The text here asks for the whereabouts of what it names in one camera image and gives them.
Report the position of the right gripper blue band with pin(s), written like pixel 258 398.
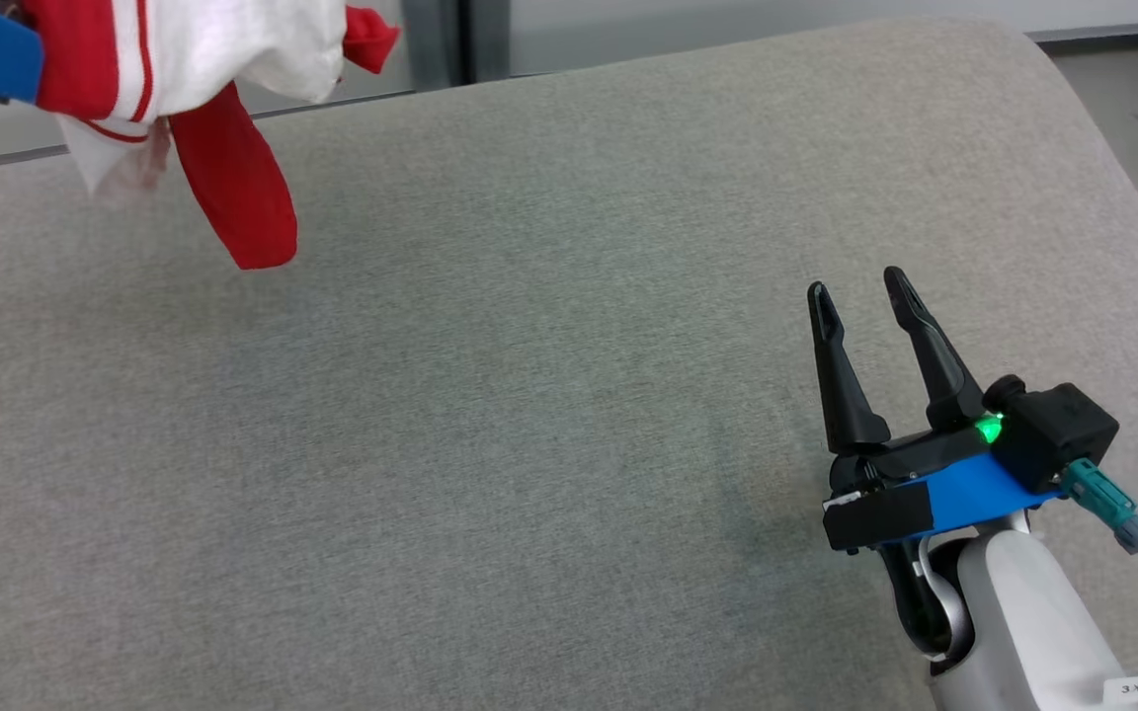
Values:
pixel 964 489

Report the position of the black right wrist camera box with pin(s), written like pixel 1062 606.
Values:
pixel 1058 434

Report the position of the dark grey partition frame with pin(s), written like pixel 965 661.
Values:
pixel 450 39

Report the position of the red white basketball jersey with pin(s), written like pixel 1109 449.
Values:
pixel 223 49

